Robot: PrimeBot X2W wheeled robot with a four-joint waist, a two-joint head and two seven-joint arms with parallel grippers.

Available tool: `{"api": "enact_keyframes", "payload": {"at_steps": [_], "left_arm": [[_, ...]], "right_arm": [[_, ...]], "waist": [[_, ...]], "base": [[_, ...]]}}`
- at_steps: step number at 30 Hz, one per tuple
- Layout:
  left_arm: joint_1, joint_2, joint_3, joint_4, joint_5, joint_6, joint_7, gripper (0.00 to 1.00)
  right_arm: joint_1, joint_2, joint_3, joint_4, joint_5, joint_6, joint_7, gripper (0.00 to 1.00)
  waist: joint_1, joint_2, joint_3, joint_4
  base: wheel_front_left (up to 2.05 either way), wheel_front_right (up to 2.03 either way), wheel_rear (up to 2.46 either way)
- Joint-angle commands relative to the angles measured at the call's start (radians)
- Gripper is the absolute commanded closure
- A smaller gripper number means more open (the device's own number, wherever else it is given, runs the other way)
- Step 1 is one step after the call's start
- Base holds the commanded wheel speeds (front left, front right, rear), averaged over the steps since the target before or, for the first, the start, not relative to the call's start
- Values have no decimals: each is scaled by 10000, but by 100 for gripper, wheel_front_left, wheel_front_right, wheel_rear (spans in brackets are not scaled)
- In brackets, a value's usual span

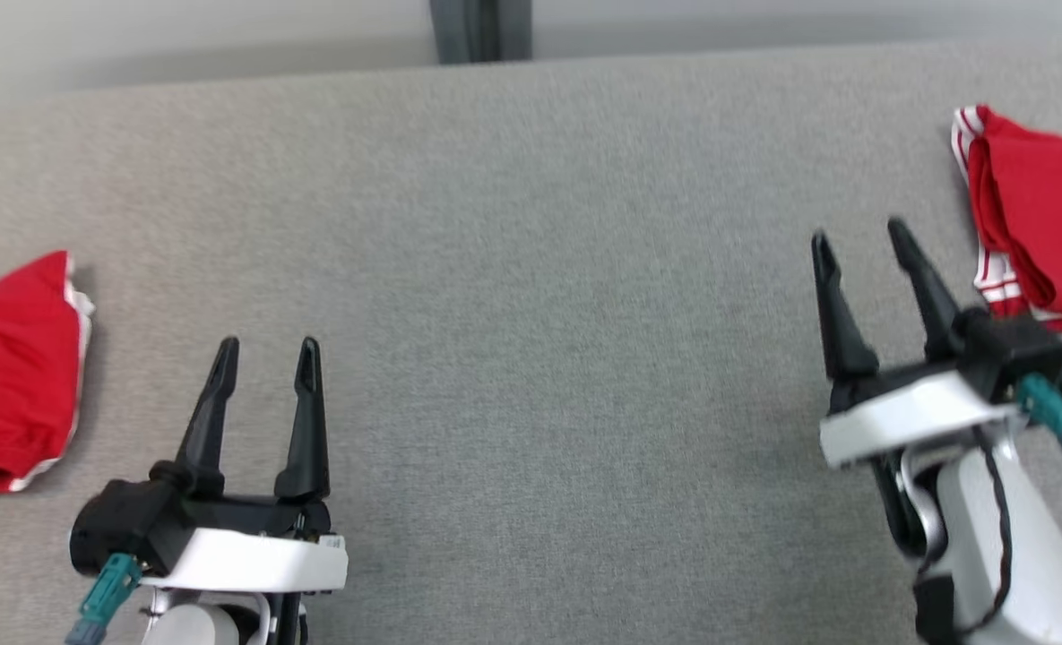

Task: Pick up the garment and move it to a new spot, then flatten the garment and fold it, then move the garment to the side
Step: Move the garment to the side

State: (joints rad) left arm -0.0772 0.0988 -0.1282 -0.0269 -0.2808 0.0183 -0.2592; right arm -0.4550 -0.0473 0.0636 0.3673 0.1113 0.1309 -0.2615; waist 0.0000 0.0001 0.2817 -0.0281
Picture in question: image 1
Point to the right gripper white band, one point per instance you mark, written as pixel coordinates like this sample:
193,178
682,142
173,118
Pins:
907,417

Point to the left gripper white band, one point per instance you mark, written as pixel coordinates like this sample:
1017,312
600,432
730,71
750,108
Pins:
253,560

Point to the red Bulls 23 jersey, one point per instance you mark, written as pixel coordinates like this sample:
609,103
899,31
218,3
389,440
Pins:
1046,224

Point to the red Bulls shorts white stripe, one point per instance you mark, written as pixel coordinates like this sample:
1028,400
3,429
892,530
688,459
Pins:
15,376

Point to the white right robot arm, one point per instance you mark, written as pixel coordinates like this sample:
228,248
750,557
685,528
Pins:
1046,573

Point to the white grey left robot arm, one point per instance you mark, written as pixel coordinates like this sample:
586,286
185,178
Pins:
199,623

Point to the grey metal column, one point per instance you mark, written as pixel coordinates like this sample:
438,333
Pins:
481,31

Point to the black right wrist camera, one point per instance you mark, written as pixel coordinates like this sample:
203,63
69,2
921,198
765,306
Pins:
1014,354

